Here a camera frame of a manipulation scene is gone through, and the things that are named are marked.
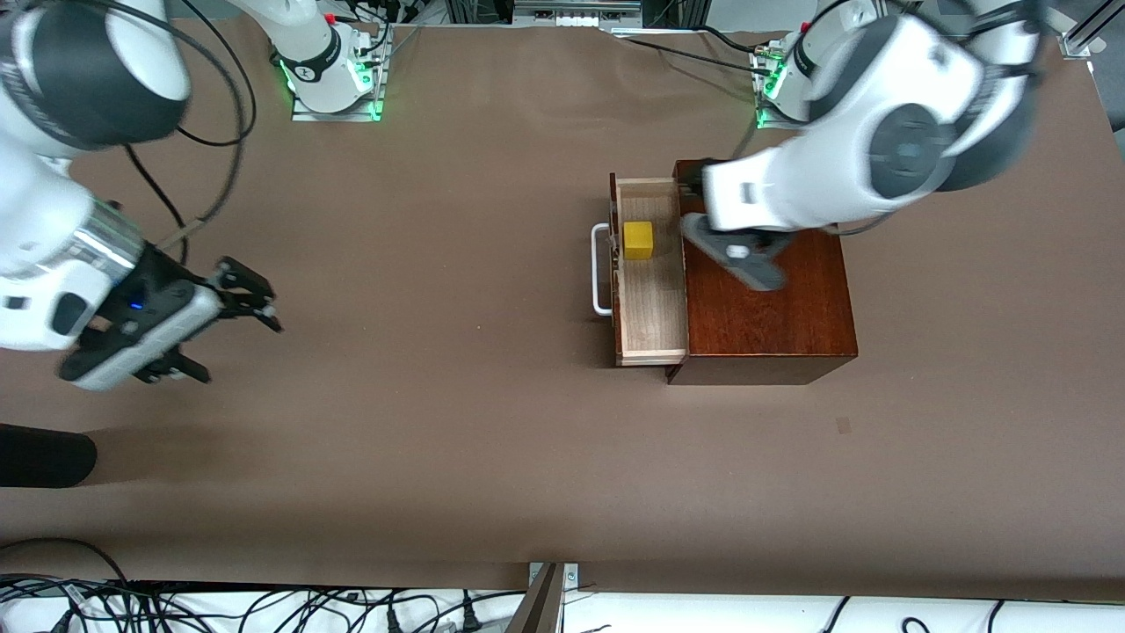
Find wooden drawer with white handle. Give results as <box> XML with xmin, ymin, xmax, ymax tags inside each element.
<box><xmin>591</xmin><ymin>172</ymin><xmax>689</xmax><ymax>368</ymax></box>

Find dark wooden drawer cabinet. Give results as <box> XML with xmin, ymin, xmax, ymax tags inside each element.
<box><xmin>665</xmin><ymin>159</ymin><xmax>860</xmax><ymax>387</ymax></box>

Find black cylindrical object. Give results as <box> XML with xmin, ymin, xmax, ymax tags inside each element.
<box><xmin>0</xmin><ymin>424</ymin><xmax>98</xmax><ymax>490</ymax></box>

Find brown table cover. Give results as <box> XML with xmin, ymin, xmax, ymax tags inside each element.
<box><xmin>0</xmin><ymin>18</ymin><xmax>1125</xmax><ymax>604</ymax></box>

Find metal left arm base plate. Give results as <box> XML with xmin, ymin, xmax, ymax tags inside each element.
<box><xmin>755</xmin><ymin>48</ymin><xmax>814</xmax><ymax>132</ymax></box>

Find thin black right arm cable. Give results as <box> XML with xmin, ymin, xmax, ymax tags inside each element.
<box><xmin>125</xmin><ymin>142</ymin><xmax>191</xmax><ymax>265</ymax></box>

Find black cable on table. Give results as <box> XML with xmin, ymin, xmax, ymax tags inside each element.
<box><xmin>615</xmin><ymin>26</ymin><xmax>774</xmax><ymax>76</ymax></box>

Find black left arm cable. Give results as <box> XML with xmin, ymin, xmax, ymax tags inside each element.
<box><xmin>822</xmin><ymin>207</ymin><xmax>894</xmax><ymax>239</ymax></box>

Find aluminium frame rail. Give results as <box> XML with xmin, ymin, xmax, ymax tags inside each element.
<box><xmin>512</xmin><ymin>0</ymin><xmax>644</xmax><ymax>28</ymax></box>

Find looping black cable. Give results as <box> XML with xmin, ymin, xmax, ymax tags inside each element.
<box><xmin>0</xmin><ymin>537</ymin><xmax>134</xmax><ymax>588</ymax></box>

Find tangled black cables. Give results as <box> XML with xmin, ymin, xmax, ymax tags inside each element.
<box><xmin>0</xmin><ymin>576</ymin><xmax>528</xmax><ymax>633</ymax></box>

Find silver bracket plate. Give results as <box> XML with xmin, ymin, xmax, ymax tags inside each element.
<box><xmin>528</xmin><ymin>563</ymin><xmax>580</xmax><ymax>593</ymax></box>

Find grey metal post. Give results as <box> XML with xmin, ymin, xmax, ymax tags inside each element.
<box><xmin>505</xmin><ymin>563</ymin><xmax>565</xmax><ymax>633</ymax></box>

